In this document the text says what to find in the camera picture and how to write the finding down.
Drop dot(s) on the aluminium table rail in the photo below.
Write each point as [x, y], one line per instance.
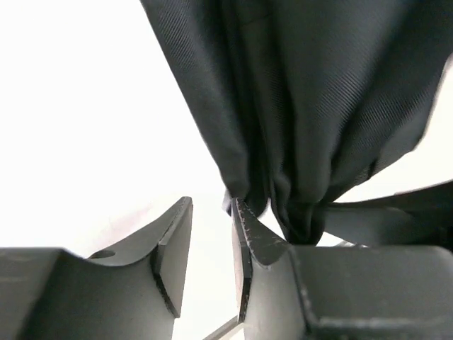
[227, 331]

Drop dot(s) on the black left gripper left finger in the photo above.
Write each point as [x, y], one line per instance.
[130, 290]

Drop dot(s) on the black pleated skirt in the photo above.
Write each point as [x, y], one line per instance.
[300, 101]

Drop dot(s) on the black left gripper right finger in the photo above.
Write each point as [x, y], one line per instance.
[308, 292]

